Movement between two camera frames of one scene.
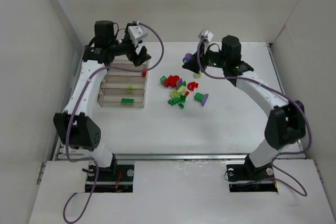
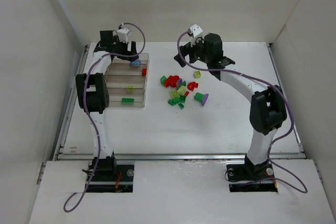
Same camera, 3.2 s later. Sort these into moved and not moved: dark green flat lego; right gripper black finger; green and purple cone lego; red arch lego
Moved: right gripper black finger
Not moved: green and purple cone lego; red arch lego; dark green flat lego
